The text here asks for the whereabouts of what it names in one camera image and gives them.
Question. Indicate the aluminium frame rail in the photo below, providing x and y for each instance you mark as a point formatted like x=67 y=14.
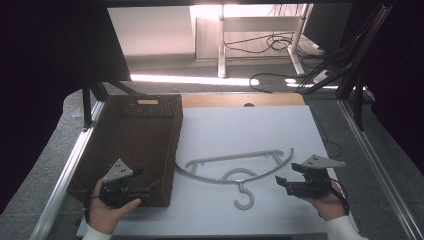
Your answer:
x=63 y=180
x=383 y=173

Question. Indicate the black curtain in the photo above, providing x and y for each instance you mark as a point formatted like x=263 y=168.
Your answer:
x=403 y=83
x=40 y=83

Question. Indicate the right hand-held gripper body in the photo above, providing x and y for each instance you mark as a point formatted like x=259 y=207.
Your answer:
x=311 y=181

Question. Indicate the black metal stand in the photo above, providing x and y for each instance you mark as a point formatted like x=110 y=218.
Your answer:
x=87 y=106
x=358 y=100

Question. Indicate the person's right hand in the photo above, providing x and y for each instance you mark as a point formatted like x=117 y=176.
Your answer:
x=328 y=205

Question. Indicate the white table mat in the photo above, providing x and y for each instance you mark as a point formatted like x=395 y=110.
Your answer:
x=240 y=133

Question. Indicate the brown woven basket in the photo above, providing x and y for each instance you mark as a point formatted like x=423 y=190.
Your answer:
x=133 y=146

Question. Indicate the person's left hand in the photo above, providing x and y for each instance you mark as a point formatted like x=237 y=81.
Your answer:
x=103 y=215

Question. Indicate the white metal desk frame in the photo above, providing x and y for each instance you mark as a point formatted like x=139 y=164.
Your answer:
x=221 y=43

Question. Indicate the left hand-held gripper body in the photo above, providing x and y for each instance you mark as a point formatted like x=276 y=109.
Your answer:
x=115 y=191

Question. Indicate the white power strip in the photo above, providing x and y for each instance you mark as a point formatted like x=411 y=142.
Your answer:
x=320 y=76

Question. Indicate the grey clothes hanger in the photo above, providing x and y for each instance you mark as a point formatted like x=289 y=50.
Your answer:
x=233 y=178

